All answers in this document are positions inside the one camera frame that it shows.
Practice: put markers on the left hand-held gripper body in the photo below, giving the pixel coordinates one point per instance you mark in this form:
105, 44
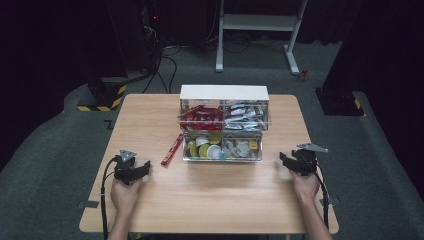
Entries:
125, 170

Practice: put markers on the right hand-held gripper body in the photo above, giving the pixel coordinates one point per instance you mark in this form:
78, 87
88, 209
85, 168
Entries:
306, 163

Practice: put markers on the red tool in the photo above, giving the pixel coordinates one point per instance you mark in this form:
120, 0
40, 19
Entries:
172, 150

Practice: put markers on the clear organizer with white top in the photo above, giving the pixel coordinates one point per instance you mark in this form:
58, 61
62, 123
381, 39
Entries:
223, 92

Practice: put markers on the person's right hand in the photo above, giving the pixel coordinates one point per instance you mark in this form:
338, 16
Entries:
305, 186

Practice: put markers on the person's left hand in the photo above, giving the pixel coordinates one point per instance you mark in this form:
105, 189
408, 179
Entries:
123, 196

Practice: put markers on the grey tape piece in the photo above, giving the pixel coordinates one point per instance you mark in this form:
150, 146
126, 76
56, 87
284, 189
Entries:
88, 204
334, 201

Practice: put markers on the black floor tape mark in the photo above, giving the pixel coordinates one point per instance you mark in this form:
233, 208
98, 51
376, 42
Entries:
109, 125

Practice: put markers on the pile of tea bags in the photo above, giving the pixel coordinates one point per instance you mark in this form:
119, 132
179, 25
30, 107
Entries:
238, 148

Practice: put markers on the pile of silver stick packets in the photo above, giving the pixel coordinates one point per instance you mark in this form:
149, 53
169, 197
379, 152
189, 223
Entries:
245, 116

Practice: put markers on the pile of green white capsules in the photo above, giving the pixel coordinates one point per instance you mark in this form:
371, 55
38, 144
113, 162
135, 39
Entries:
204, 150

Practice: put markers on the black stand base yellow stripes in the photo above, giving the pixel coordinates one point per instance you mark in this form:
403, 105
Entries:
106, 96

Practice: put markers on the pile of red stick packets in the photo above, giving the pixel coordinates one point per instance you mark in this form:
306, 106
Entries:
201, 118

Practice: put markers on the small red floor object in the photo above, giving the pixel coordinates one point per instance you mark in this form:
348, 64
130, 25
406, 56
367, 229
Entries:
302, 76

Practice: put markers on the dark equipment rack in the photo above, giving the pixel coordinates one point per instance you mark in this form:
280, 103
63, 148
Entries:
151, 33

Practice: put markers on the white metal stand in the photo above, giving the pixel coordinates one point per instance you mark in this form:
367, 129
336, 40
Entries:
256, 22

